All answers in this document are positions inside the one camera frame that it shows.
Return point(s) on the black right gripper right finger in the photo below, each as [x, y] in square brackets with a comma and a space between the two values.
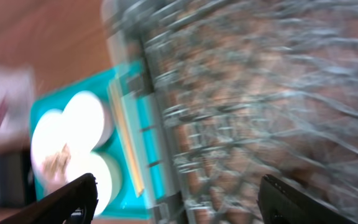
[280, 203]

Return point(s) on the black plastic tray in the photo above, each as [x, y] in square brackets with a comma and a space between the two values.
[17, 186]

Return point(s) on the teal serving tray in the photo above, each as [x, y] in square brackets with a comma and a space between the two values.
[161, 200]

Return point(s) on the wooden chopstick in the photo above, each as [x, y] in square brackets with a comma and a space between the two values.
[122, 127]

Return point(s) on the grey dishwasher rack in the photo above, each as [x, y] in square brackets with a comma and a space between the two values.
[248, 88]

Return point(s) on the pink bowl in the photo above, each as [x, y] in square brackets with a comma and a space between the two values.
[88, 122]

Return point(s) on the clear plastic waste bin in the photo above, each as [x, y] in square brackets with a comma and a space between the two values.
[17, 94]

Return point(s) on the pale green bowl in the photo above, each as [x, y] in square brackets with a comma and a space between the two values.
[106, 171]

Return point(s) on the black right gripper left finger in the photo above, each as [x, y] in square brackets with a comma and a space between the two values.
[75, 202]

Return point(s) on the pile of peanut shells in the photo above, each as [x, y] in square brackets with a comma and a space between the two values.
[54, 166]

